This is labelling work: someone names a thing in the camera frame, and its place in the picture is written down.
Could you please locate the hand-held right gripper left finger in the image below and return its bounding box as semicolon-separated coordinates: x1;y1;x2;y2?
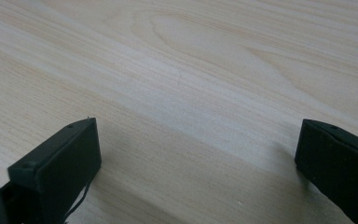
0;117;103;224

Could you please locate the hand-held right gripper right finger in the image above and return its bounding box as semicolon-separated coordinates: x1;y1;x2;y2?
294;119;358;224

